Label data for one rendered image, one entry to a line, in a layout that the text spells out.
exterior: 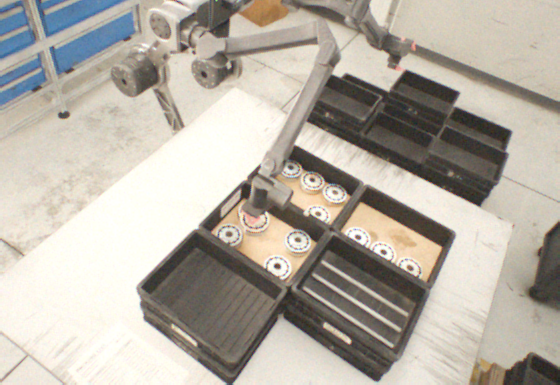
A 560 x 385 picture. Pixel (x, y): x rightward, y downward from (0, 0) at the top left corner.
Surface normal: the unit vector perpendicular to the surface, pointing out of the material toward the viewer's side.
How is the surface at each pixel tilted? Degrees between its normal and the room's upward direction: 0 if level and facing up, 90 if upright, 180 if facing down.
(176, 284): 0
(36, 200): 0
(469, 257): 0
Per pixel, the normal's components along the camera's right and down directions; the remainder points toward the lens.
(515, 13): -0.52, 0.59
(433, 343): 0.12, -0.67
